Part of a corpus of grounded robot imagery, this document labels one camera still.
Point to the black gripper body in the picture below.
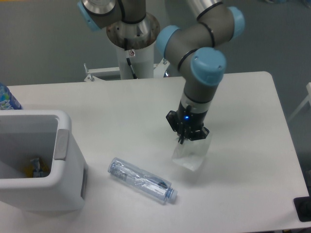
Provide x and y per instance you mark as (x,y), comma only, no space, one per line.
(188,119)

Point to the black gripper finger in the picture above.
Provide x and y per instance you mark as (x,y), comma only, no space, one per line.
(176,125)
(193,135)

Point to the clear plastic bottle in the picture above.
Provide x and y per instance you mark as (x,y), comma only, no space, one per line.
(142,180)

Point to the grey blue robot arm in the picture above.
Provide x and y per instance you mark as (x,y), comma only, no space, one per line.
(191,51)

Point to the white trash can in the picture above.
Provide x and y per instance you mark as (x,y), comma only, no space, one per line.
(28,134)

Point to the yellow blue trash wrappers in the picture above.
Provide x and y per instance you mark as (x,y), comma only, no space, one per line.
(37,168)

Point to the black device at table edge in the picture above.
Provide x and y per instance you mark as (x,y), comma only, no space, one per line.
(303,208)

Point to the blue labelled water bottle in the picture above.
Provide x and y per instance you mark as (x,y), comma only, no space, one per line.
(7,99)

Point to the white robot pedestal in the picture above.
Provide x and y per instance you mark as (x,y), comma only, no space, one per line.
(135,46)

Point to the white frame at right edge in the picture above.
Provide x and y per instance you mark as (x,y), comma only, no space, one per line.
(302,104)

